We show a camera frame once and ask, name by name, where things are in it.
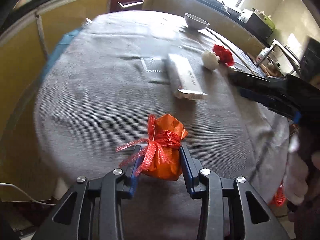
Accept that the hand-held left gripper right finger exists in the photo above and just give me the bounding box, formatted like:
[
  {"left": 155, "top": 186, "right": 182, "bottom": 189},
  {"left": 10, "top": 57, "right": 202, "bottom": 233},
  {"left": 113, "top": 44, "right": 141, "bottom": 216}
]
[{"left": 179, "top": 145, "right": 292, "bottom": 240}]

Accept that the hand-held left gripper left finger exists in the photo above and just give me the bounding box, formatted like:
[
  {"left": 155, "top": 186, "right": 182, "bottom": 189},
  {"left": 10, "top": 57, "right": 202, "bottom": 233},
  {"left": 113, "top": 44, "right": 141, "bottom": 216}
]
[{"left": 37, "top": 144, "right": 142, "bottom": 240}]

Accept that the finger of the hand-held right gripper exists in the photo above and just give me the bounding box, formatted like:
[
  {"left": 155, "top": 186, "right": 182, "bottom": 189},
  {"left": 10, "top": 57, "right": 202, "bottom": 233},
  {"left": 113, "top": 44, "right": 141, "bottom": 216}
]
[
  {"left": 227, "top": 68, "right": 298, "bottom": 98},
  {"left": 239, "top": 87, "right": 302, "bottom": 121}
]

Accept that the orange bag with red ribbon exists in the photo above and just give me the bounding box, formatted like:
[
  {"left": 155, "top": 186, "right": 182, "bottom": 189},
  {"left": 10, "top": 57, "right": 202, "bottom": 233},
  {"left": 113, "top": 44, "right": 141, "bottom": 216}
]
[{"left": 115, "top": 114, "right": 189, "bottom": 181}]

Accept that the person's right forearm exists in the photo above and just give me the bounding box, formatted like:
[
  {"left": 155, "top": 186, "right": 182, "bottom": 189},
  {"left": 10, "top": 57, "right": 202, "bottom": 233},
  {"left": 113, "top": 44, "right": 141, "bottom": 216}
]
[{"left": 285, "top": 132, "right": 316, "bottom": 205}]

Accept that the white pompom ball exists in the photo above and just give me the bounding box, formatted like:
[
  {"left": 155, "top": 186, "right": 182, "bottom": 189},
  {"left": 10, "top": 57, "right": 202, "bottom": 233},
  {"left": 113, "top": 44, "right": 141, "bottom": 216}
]
[{"left": 202, "top": 50, "right": 220, "bottom": 70}]

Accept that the black microwave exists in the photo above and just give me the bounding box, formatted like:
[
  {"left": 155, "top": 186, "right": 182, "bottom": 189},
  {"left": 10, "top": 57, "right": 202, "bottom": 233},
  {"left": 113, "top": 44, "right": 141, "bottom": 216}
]
[{"left": 246, "top": 11, "right": 273, "bottom": 40}]

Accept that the white wrapped packet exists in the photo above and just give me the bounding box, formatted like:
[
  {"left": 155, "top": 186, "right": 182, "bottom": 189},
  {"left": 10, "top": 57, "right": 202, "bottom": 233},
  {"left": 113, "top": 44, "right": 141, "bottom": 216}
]
[{"left": 166, "top": 53, "right": 208, "bottom": 101}]

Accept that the white ceramic bowl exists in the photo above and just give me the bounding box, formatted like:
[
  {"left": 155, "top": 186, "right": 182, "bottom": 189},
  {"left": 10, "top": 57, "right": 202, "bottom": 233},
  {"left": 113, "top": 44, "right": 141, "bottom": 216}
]
[{"left": 184, "top": 13, "right": 210, "bottom": 31}]

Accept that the grey tablecloth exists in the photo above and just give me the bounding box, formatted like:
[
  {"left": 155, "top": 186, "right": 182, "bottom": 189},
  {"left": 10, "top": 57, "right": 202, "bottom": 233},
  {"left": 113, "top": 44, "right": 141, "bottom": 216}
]
[{"left": 34, "top": 10, "right": 292, "bottom": 240}]

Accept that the blue under cloth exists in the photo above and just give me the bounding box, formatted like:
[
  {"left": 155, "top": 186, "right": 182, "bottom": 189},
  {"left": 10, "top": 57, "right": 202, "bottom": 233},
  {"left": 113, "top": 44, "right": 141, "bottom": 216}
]
[{"left": 40, "top": 27, "right": 83, "bottom": 80}]

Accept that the thin white cable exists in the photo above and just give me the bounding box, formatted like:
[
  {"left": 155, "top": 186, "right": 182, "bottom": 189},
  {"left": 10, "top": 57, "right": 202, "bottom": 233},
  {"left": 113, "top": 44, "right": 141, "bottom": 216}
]
[{"left": 0, "top": 182, "right": 57, "bottom": 207}]

